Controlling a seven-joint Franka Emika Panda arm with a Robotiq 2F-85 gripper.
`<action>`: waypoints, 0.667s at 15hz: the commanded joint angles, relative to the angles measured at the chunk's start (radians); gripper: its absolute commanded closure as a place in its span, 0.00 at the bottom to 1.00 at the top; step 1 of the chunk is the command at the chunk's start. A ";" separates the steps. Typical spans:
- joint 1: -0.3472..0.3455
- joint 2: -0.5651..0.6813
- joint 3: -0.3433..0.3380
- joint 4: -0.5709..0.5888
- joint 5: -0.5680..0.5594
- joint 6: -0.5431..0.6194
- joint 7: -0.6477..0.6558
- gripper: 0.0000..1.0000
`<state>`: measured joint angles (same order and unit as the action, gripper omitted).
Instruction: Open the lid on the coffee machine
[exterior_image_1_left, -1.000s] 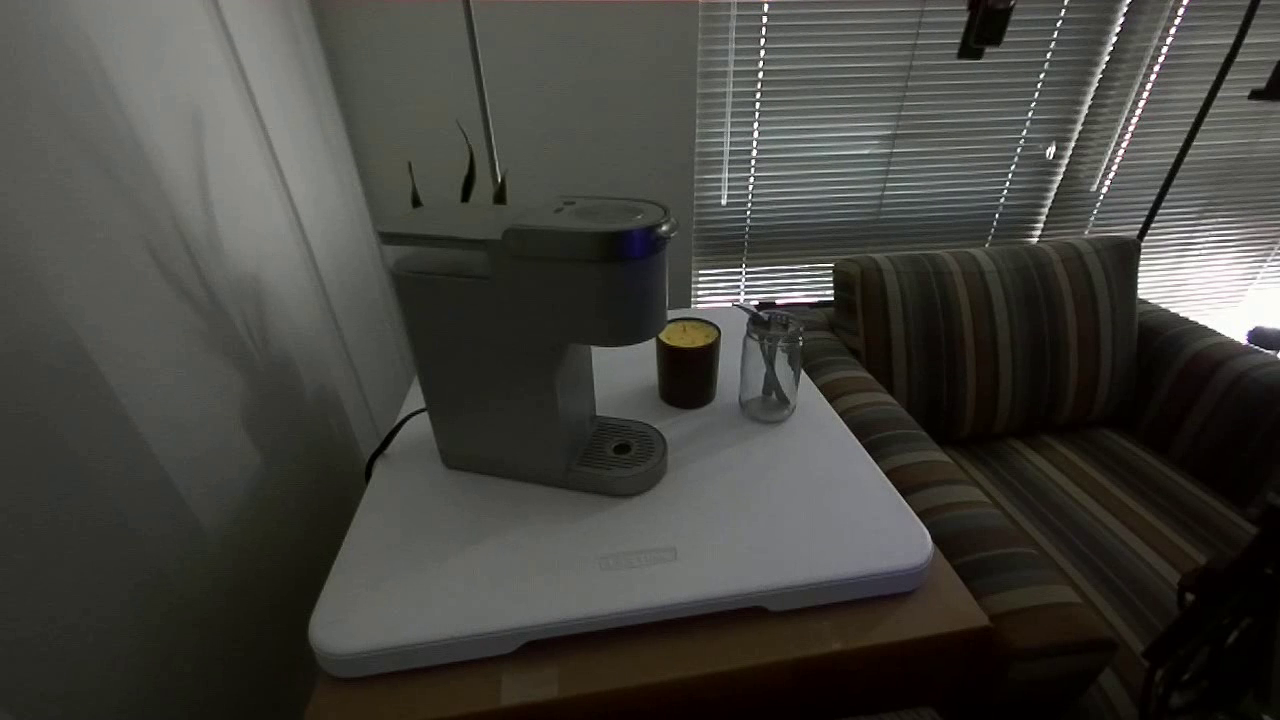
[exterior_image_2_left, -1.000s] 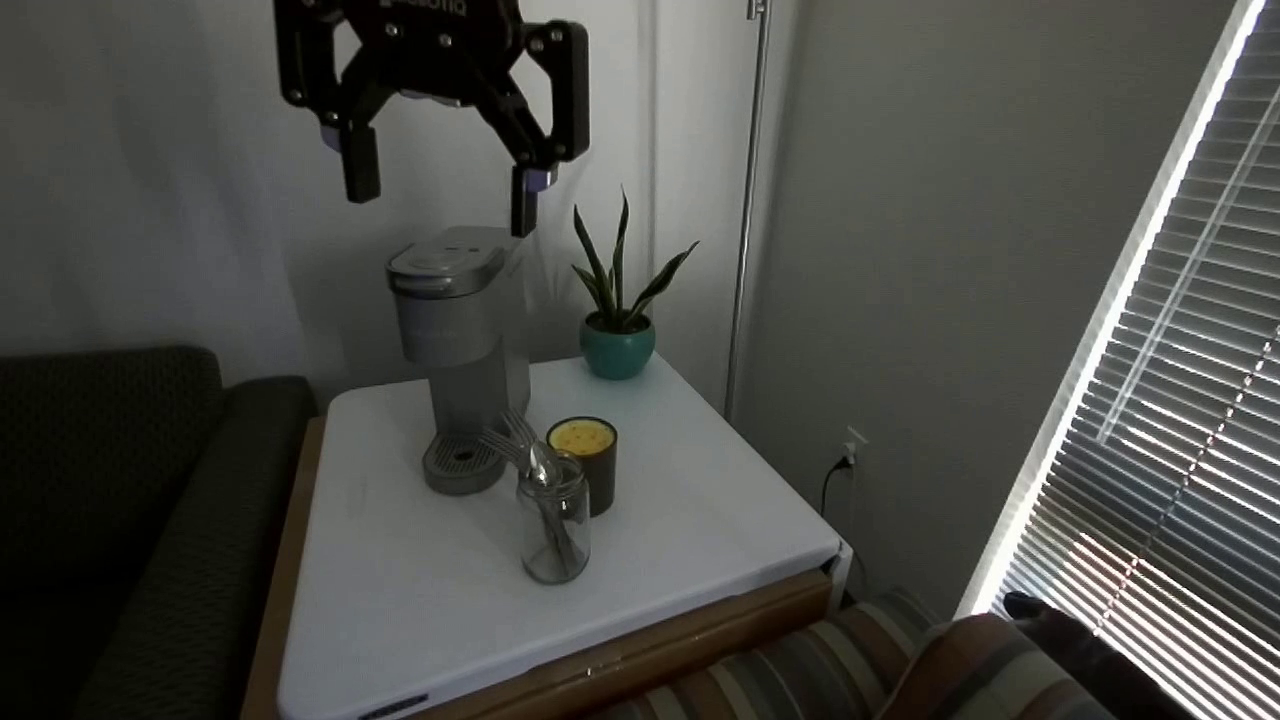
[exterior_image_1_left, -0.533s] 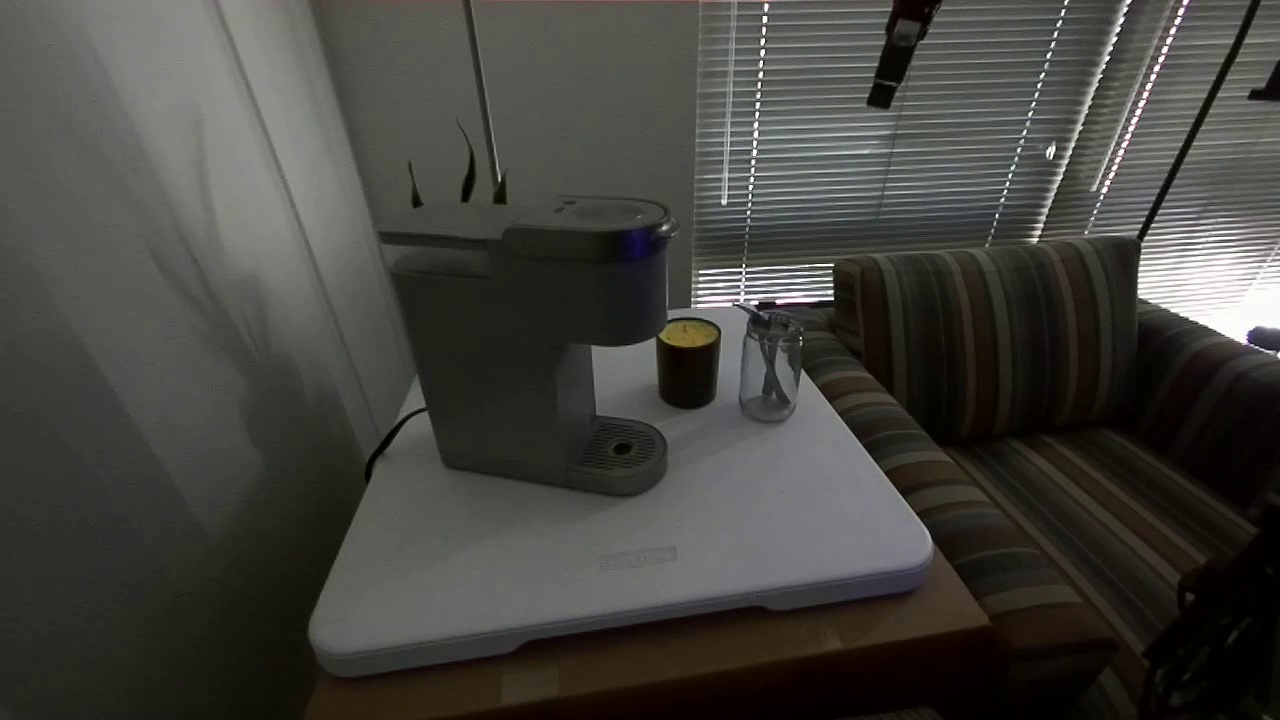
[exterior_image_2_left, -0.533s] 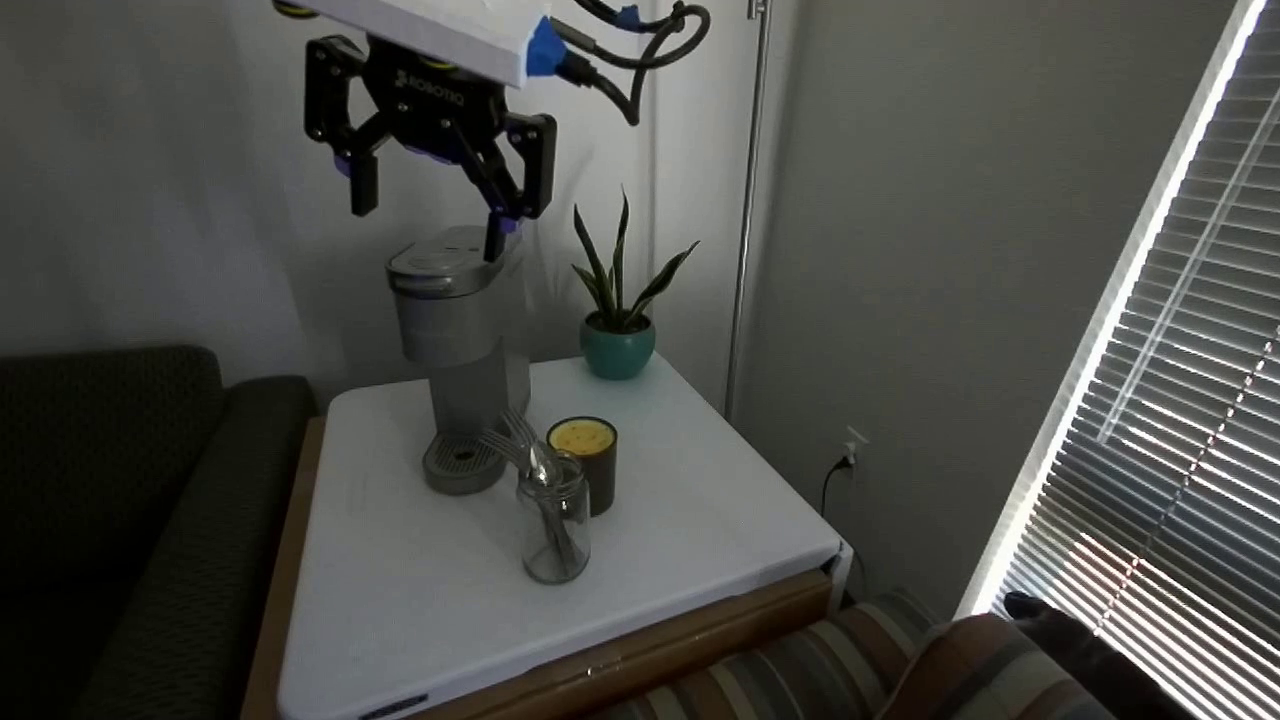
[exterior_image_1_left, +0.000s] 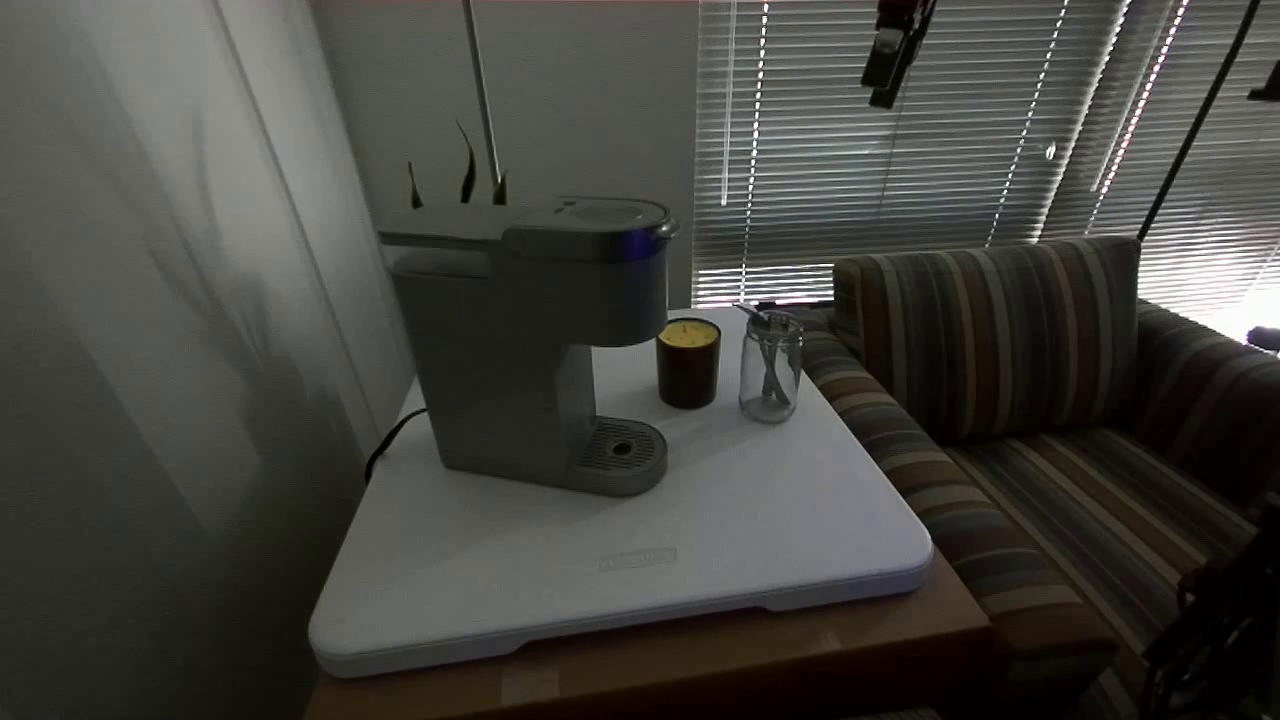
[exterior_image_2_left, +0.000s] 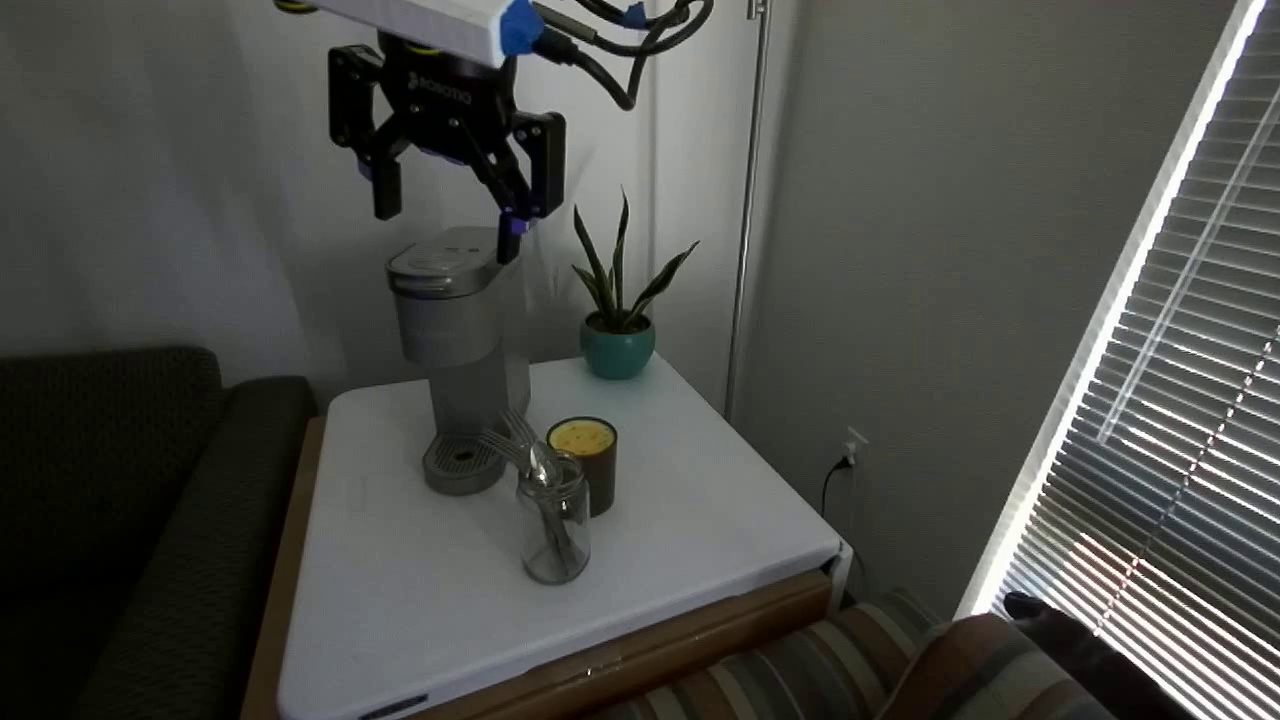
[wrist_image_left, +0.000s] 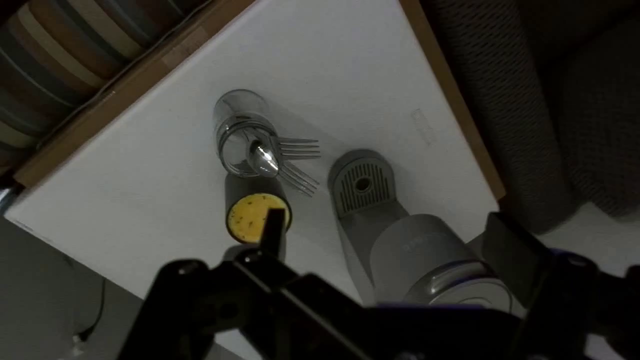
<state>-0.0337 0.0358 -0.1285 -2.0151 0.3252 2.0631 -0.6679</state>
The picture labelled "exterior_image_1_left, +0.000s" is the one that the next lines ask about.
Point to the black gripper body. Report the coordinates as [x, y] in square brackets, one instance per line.
[907, 28]

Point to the black slanted pole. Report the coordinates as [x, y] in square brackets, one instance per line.
[1193, 122]

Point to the grey coffee machine lid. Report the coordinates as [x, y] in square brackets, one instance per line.
[593, 224]

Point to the window venetian blinds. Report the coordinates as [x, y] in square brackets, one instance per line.
[866, 174]

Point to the thin dark rod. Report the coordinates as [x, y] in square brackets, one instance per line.
[481, 95]

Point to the striped fabric sofa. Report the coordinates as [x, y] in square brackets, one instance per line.
[1014, 362]

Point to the clear glass jar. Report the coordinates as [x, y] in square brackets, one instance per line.
[770, 392]

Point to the black stand frame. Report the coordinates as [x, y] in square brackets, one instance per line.
[1224, 625]

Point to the grey pod coffee machine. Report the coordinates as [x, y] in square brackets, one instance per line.
[505, 362]

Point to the small dark mounted device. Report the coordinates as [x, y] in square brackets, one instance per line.
[1265, 82]

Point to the dark candle jar yellow wax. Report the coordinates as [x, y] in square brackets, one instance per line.
[689, 367]

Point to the small blue object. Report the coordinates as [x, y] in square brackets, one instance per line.
[1265, 336]

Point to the dark plant leaves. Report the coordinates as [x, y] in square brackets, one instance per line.
[467, 180]

